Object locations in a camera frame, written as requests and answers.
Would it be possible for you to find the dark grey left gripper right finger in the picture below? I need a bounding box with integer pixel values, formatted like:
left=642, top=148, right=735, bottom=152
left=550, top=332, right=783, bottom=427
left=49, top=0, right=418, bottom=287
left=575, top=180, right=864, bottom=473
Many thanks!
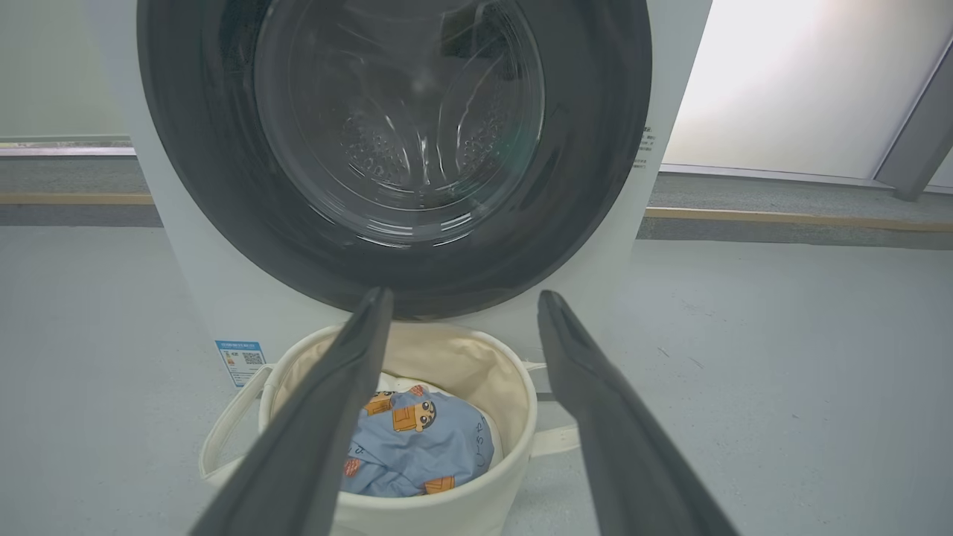
left=537, top=290, right=739, bottom=536

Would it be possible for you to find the blue energy label sticker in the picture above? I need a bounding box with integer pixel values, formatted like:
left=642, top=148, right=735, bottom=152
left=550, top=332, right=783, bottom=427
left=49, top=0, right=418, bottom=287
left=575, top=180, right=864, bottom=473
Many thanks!
left=215, top=340, right=267, bottom=389

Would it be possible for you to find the white front-load washing machine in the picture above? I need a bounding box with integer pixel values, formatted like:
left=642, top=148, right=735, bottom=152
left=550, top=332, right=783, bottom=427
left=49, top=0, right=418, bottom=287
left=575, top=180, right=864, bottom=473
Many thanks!
left=84, top=0, right=714, bottom=388

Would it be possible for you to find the cream canvas laundry basket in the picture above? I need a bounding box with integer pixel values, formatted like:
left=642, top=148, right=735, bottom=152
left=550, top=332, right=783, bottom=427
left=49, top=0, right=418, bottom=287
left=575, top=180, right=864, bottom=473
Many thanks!
left=198, top=322, right=581, bottom=536

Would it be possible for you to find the blue cartoon print garment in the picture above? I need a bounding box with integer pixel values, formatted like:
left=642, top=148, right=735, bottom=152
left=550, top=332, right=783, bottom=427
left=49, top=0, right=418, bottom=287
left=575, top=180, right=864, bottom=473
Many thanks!
left=341, top=385, right=495, bottom=498

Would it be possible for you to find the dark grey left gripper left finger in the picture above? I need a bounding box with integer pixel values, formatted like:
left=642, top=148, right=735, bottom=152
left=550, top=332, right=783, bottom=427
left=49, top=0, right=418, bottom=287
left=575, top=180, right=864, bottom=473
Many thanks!
left=188, top=287, right=395, bottom=536

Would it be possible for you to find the grey metal frame post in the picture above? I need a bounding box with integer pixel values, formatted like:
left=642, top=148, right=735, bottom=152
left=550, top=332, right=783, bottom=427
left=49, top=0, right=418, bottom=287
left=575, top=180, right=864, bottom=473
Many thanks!
left=875, top=45, right=953, bottom=202

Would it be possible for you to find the black round glass washer door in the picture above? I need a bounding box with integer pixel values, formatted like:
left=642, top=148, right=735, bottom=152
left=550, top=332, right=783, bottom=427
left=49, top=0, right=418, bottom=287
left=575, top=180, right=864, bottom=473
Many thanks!
left=136, top=0, right=653, bottom=321

